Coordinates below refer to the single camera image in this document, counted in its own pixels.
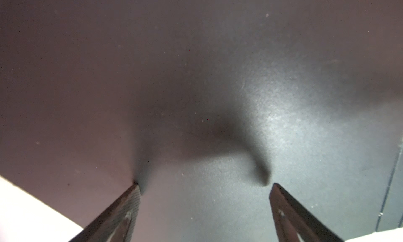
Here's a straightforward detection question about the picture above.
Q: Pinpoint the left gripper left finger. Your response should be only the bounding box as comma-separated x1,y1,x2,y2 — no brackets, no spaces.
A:
70,184,141,242

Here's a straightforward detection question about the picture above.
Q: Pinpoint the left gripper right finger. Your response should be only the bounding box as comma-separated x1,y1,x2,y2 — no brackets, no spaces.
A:
269,183,342,242

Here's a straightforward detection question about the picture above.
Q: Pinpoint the white black file folder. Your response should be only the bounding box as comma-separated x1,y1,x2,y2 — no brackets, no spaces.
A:
1,0,403,242

